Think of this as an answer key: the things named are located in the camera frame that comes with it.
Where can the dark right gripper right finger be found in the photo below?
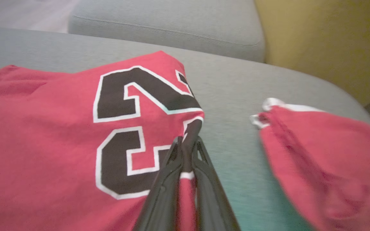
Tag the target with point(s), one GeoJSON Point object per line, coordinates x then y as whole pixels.
{"type": "Point", "coordinates": [212, 199]}

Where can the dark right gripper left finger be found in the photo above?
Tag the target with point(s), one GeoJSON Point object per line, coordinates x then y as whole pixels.
{"type": "Point", "coordinates": [162, 199]}

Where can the red jersey with black number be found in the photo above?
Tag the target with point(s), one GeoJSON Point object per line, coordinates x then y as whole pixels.
{"type": "Point", "coordinates": [43, 144]}

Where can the large grey sofa ottoman cushion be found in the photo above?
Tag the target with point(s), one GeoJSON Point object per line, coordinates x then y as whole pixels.
{"type": "Point", "coordinates": [230, 96]}

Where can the red shorts with white trim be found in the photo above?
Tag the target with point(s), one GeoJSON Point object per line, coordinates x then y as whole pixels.
{"type": "Point", "coordinates": [332, 166]}

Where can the yellow sofa backrest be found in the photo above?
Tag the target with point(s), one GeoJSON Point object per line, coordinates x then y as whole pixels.
{"type": "Point", "coordinates": [326, 38]}

